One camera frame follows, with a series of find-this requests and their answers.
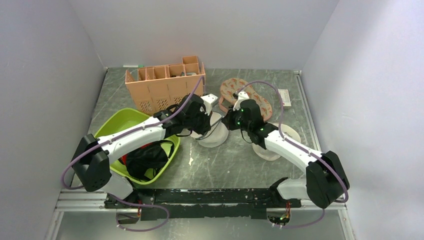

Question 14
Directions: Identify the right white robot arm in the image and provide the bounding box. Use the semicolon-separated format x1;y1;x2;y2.
222;99;350;209

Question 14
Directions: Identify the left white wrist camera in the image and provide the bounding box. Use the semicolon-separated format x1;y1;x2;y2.
200;94;219;115

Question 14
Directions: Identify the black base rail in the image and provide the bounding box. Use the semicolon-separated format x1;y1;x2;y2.
104;184;301;221

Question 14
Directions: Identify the black garment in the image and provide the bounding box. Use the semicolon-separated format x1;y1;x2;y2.
125;140;175;181

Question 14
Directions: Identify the white round mesh laundry bag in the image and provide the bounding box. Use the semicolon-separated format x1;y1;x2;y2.
190;112;229;148

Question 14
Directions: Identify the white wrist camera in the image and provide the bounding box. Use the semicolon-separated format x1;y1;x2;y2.
232;91;250;111
200;94;219;115

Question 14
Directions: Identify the orange plastic organizer box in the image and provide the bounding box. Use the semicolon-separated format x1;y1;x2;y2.
124;55;206;116

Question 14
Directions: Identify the small white red box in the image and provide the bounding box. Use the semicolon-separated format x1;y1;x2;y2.
278;89;292;109

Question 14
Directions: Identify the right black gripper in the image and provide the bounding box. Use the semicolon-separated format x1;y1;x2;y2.
222;104;252;132

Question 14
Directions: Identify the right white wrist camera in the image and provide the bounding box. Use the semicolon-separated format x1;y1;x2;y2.
232;91;250;111

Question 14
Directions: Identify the green white marker pen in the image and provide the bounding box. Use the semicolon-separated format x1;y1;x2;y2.
122;64;145;68

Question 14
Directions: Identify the green plastic basin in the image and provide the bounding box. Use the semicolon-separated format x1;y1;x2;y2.
94;108;181;185

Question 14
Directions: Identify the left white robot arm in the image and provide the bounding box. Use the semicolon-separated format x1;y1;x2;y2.
70;94;218;208

